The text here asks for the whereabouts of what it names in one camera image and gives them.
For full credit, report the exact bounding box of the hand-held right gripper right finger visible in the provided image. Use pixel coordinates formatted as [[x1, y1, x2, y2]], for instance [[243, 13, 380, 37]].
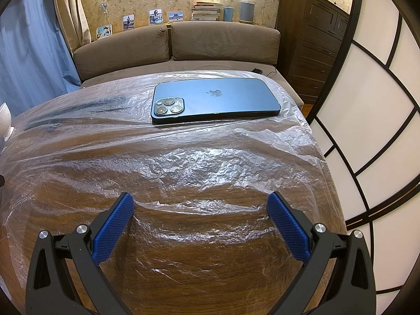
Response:
[[266, 192, 376, 315]]

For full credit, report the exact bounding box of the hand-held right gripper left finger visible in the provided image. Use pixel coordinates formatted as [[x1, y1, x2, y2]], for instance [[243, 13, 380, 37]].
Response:
[[25, 192, 137, 315]]

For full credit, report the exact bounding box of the black framed paper screen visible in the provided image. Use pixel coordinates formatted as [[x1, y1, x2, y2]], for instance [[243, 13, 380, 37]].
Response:
[[307, 0, 420, 315]]

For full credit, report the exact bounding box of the blue smartphone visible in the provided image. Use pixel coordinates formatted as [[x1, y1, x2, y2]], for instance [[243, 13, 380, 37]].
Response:
[[151, 78, 282, 125]]

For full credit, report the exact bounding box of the white footed ceramic bowl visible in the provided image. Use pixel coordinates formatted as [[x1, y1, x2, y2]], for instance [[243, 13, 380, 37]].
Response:
[[0, 102, 15, 138]]

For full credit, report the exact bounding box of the brown sofa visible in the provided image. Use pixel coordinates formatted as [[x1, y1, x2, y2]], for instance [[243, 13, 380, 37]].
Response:
[[72, 20, 304, 106]]

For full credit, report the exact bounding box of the brown sofa back cushion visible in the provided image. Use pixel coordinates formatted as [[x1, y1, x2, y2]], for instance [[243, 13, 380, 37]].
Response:
[[171, 20, 281, 70], [73, 25, 171, 80]]

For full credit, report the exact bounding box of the dark wooden dresser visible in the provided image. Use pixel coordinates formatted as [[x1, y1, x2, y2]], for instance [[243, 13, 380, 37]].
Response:
[[276, 0, 350, 104]]

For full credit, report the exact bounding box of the blue curtain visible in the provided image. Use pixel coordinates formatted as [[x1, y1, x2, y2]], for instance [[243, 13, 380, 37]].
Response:
[[0, 0, 81, 119]]

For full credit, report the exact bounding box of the grey cylinder speaker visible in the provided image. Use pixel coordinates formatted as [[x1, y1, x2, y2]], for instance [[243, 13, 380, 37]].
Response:
[[239, 1, 256, 24]]

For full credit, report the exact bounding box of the beige patterned curtain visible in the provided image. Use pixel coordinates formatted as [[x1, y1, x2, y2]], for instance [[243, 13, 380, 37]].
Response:
[[52, 0, 93, 45]]

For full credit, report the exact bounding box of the stack of books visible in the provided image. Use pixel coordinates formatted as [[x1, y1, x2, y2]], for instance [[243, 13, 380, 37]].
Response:
[[191, 2, 224, 22]]

